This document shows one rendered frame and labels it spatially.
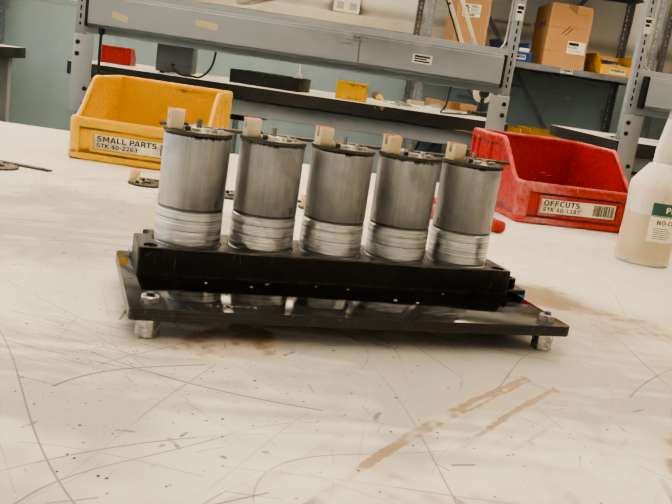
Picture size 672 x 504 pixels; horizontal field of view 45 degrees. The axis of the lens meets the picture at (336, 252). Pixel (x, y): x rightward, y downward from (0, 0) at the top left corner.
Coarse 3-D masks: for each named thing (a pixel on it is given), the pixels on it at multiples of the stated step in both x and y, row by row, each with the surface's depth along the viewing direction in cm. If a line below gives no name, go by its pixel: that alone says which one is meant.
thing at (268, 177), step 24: (240, 144) 30; (264, 144) 29; (240, 168) 30; (264, 168) 30; (288, 168) 30; (240, 192) 30; (264, 192) 30; (288, 192) 30; (240, 216) 30; (264, 216) 30; (288, 216) 30; (240, 240) 30; (264, 240) 30; (288, 240) 31
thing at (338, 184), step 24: (312, 168) 31; (336, 168) 30; (360, 168) 31; (312, 192) 31; (336, 192) 31; (360, 192) 31; (312, 216) 31; (336, 216) 31; (360, 216) 31; (312, 240) 31; (336, 240) 31; (360, 240) 32
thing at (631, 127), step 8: (624, 120) 263; (632, 120) 263; (640, 120) 263; (624, 128) 263; (632, 128) 263; (640, 128) 264; (608, 136) 276; (624, 136) 264; (632, 136) 264; (624, 144) 265; (632, 144) 265; (624, 152) 265; (632, 152) 265; (624, 160) 266; (632, 160) 266; (624, 168) 266
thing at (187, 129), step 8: (168, 128) 29; (176, 128) 29; (184, 128) 29; (208, 128) 31; (216, 128) 30; (200, 136) 28; (208, 136) 29; (216, 136) 29; (224, 136) 29; (232, 136) 30
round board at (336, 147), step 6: (312, 144) 31; (318, 144) 31; (336, 144) 31; (330, 150) 30; (336, 150) 30; (342, 150) 30; (348, 150) 30; (360, 150) 31; (366, 150) 31; (372, 150) 32
